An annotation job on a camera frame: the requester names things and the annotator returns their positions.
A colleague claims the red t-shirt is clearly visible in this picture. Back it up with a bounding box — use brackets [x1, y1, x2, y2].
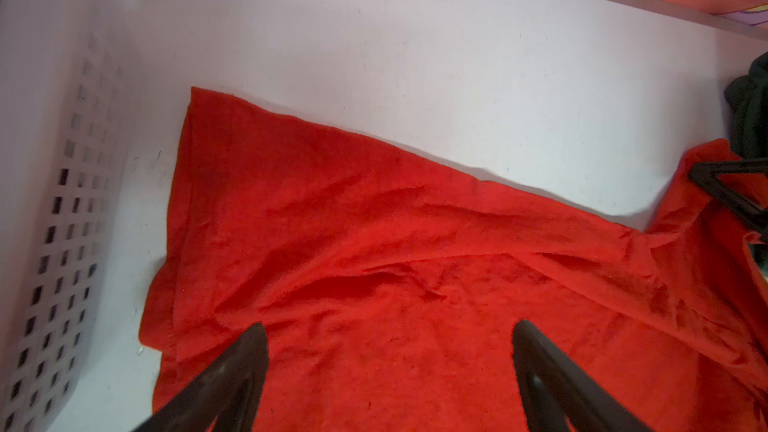
[139, 88, 767, 431]

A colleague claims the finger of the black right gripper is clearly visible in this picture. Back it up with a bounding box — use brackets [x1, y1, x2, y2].
[688, 158, 767, 234]

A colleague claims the folded green t-shirt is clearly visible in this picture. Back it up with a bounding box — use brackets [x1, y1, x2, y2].
[724, 53, 767, 159]

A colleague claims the white plastic laundry basket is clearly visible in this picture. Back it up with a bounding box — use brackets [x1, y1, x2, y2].
[1, 0, 142, 431]

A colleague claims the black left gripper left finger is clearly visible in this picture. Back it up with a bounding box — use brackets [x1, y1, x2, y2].
[136, 323, 269, 431]

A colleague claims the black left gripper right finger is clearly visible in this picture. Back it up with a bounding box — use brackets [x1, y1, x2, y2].
[511, 320, 650, 431]

